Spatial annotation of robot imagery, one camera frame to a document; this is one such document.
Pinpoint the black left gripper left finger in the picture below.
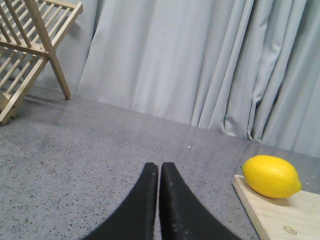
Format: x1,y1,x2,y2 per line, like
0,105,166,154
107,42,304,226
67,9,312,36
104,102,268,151
86,162,159,240

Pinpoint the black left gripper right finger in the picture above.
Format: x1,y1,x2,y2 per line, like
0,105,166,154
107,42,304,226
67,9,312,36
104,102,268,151
159,162,239,240

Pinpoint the yellow lemon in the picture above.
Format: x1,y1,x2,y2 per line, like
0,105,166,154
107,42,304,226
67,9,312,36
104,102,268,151
241,155,302,199

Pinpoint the wooden cutting board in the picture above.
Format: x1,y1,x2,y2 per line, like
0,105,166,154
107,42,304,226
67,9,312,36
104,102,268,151
232,174,320,240

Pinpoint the light grey curtain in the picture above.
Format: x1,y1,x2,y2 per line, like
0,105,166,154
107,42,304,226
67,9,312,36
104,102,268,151
57,0,320,157

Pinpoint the wooden dish rack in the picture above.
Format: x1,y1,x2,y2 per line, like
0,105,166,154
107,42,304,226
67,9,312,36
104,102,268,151
0,0,84,126

